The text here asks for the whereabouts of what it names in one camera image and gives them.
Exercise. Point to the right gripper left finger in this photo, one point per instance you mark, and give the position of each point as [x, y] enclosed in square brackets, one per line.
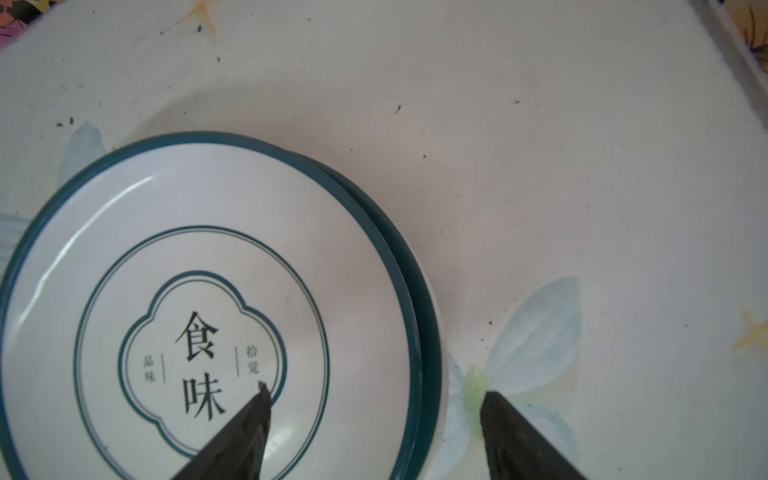
[237, 450]

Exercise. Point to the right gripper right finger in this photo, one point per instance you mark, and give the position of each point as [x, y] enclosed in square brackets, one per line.
[515, 450]

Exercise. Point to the teal rimmed Chinese character plate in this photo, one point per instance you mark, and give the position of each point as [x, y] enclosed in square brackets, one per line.
[163, 284]

